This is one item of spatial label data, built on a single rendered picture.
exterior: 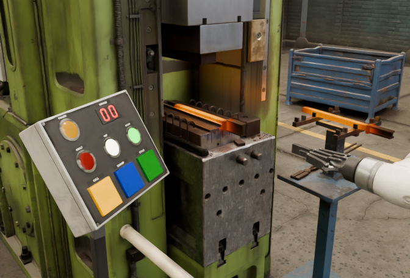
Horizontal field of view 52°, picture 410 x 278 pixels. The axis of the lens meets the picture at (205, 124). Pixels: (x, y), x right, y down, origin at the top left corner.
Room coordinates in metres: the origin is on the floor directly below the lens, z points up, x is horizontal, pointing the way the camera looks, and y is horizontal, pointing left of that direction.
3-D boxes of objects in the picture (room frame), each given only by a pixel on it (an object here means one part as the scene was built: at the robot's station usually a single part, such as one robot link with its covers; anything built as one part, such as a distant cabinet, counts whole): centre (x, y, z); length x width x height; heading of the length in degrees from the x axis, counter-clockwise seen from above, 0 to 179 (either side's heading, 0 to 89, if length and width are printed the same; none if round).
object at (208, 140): (1.64, 0.08, 0.96); 0.42 x 0.20 x 0.09; 40
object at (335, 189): (1.74, -0.57, 0.67); 0.40 x 0.30 x 0.02; 128
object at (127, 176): (1.00, 0.20, 1.01); 0.07 x 0.05 x 0.07; 155
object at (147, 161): (1.09, 0.16, 1.01); 0.07 x 0.05 x 0.07; 155
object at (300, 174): (1.89, -0.61, 0.68); 0.60 x 0.04 x 0.01; 134
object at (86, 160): (0.93, 0.28, 1.09); 0.05 x 0.03 x 0.04; 130
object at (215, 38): (1.64, 0.08, 1.32); 0.42 x 0.20 x 0.10; 40
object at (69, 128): (0.95, 0.32, 1.16); 0.05 x 0.03 x 0.04; 130
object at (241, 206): (1.68, 0.04, 0.69); 0.56 x 0.38 x 0.45; 40
